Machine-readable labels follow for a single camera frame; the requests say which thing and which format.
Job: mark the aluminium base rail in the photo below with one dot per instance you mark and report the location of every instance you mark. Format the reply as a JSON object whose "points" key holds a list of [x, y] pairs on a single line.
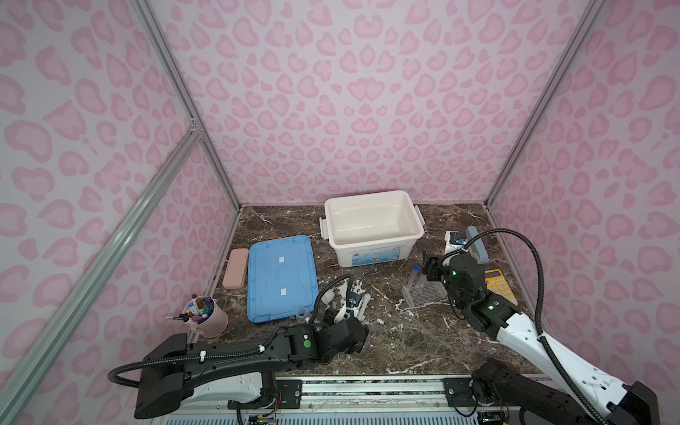
{"points": [[389, 399]]}

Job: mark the white plastic storage bin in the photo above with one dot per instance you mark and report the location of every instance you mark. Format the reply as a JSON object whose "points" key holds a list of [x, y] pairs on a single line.
{"points": [[372, 228]]}

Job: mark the pink pencil case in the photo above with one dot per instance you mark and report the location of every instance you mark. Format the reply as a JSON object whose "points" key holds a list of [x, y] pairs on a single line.
{"points": [[236, 269]]}

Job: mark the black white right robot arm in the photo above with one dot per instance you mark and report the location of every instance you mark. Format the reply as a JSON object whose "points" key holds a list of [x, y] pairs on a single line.
{"points": [[583, 393]]}

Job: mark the blue capped test tube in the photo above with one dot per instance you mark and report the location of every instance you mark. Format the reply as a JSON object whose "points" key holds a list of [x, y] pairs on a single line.
{"points": [[413, 279]]}

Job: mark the yellow calculator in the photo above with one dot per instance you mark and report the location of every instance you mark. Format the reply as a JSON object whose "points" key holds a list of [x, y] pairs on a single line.
{"points": [[497, 283]]}

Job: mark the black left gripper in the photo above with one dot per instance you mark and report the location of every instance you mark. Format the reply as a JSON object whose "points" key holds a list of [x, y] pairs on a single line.
{"points": [[359, 346]]}

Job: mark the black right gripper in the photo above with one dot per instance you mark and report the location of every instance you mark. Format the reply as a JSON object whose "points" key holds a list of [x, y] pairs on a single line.
{"points": [[432, 265]]}

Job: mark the clear test tube rack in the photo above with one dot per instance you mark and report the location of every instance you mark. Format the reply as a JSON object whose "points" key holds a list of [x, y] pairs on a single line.
{"points": [[423, 294]]}

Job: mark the pink pen holder cup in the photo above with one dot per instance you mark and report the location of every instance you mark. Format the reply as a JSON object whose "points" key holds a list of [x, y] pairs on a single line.
{"points": [[202, 315]]}

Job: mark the blue plastic bin lid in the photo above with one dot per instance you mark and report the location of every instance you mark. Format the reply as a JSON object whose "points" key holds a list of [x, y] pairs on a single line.
{"points": [[282, 279]]}

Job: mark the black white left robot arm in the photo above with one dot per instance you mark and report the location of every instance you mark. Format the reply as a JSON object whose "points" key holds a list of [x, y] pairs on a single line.
{"points": [[176, 369]]}

